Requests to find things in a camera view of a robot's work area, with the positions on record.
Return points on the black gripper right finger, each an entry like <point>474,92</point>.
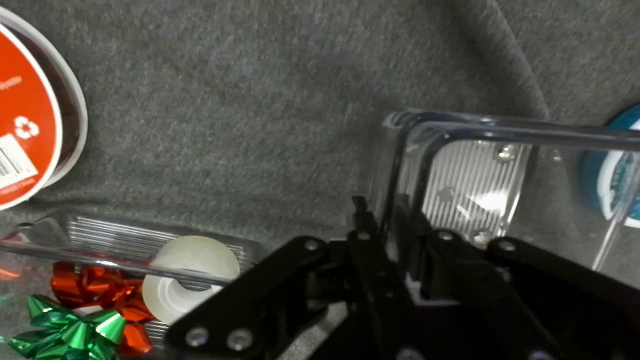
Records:
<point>506,300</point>

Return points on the grey table cloth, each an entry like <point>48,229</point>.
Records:
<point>267,120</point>

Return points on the long clear container with bows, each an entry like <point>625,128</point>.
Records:
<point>113,232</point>

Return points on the green gift bow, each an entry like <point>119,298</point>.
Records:
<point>66,331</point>

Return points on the small clear plastic container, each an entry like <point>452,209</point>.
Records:
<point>481,180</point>

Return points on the teal ribbon spool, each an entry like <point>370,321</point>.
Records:
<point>616,172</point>

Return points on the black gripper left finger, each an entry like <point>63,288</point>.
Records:
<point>301,292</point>

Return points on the translucent tape roll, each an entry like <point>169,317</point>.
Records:
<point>191,273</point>

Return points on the red gift bow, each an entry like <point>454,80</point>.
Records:
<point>101,291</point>

